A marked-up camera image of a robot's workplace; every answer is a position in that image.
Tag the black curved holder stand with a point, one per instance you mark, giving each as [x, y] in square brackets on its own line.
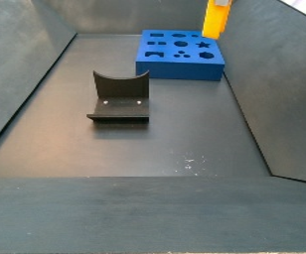
[122, 98]

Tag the yellow arch block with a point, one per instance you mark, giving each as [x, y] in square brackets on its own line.
[214, 20]

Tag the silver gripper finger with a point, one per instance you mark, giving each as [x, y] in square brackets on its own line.
[221, 2]

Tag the blue foam shape board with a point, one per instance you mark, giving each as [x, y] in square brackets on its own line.
[178, 55]

